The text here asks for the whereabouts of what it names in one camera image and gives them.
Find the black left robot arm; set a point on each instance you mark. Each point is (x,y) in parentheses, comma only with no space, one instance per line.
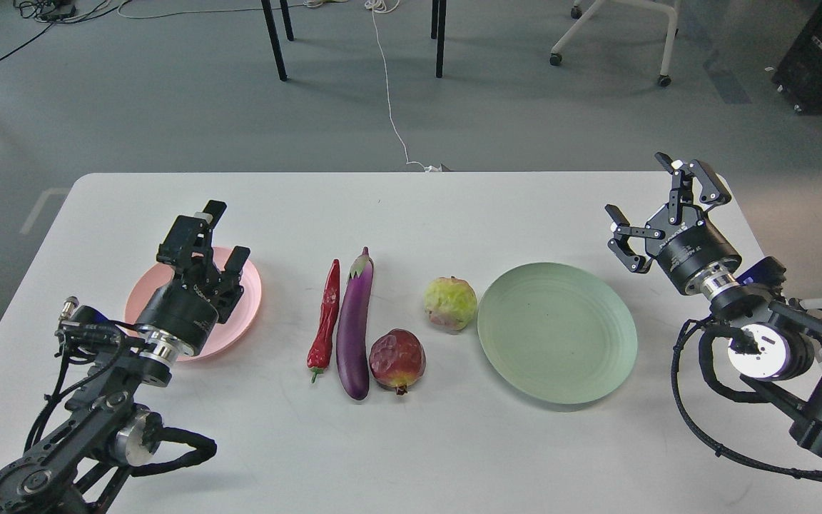
(92,435)

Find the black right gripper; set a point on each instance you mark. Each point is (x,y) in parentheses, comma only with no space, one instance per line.
(693,253)

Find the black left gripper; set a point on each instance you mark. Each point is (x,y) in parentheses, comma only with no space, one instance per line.
(205,286)

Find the green yellow fruit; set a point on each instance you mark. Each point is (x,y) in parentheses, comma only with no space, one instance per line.
(450,302)

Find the purple eggplant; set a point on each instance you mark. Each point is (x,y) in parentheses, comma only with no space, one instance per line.
(350,344)

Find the black table legs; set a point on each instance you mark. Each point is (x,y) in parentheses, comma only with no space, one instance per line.
(279,26)

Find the green plate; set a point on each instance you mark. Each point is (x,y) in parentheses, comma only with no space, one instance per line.
(557,333)

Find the pink plate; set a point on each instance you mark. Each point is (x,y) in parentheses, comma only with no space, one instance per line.
(223,336)

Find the red pomegranate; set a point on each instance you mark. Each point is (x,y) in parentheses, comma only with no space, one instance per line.
(397,360)

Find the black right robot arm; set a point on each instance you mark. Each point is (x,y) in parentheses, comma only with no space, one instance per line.
(756,346)

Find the white chair base with wheels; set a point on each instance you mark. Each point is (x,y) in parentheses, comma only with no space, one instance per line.
(654,25)

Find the red chili pepper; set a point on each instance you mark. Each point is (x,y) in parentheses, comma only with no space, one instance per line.
(320,353)

